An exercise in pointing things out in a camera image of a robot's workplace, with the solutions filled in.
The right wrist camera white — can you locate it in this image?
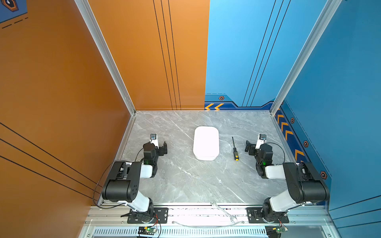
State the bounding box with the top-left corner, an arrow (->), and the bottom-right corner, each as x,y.
256,134 -> 267,149

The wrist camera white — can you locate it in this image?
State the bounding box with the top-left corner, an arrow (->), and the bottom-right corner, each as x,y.
150,133 -> 159,147
256,134 -> 267,149

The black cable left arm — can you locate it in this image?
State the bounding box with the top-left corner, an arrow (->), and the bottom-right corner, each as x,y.
92,171 -> 127,209

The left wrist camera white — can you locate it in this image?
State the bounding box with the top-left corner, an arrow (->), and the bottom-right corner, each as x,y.
150,133 -> 159,147

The white plastic bin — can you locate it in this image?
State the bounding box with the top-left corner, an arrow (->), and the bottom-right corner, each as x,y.
193,126 -> 219,161

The silver wrench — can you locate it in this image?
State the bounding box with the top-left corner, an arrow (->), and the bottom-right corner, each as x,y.
210,200 -> 238,223

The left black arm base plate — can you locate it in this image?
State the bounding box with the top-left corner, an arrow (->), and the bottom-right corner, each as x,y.
127,207 -> 169,224

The black yellow screwdriver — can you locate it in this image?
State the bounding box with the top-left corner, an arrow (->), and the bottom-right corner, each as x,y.
232,137 -> 239,161

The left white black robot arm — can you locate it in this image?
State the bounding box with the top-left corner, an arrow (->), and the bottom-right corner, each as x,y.
101,142 -> 168,224

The green circuit board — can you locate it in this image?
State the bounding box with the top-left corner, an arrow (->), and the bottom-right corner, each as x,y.
266,227 -> 289,238
138,226 -> 159,238

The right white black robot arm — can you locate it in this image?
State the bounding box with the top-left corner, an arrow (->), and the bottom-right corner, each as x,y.
245,141 -> 330,223

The aluminium front rail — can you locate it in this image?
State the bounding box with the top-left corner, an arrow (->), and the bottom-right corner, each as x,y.
83,203 -> 334,228

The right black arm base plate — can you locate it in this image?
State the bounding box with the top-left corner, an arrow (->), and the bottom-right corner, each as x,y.
246,207 -> 289,224

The right green circuit board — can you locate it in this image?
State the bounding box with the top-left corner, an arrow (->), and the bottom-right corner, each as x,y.
266,227 -> 289,238

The left green circuit board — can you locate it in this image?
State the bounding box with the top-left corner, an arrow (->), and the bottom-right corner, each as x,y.
138,226 -> 159,238

